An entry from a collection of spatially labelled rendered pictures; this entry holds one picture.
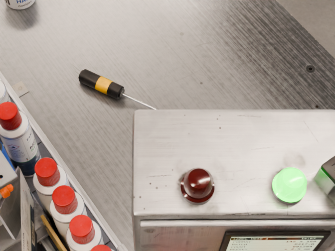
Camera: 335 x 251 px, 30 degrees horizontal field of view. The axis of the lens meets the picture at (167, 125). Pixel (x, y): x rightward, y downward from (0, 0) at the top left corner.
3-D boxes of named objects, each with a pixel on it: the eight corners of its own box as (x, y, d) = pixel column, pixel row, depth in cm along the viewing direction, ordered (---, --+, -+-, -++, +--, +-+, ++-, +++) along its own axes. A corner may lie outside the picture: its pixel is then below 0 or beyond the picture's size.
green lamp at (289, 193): (269, 173, 49) (274, 161, 47) (302, 173, 49) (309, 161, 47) (272, 204, 47) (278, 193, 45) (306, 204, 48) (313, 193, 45)
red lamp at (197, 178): (179, 173, 48) (181, 161, 46) (213, 173, 48) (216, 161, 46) (180, 205, 47) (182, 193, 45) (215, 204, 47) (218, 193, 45)
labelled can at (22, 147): (9, 162, 113) (-17, 106, 95) (34, 147, 115) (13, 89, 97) (24, 184, 111) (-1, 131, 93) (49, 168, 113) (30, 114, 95)
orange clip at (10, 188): (-6, 184, 91) (-9, 178, 89) (6, 177, 91) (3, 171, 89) (4, 199, 90) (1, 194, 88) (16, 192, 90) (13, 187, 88)
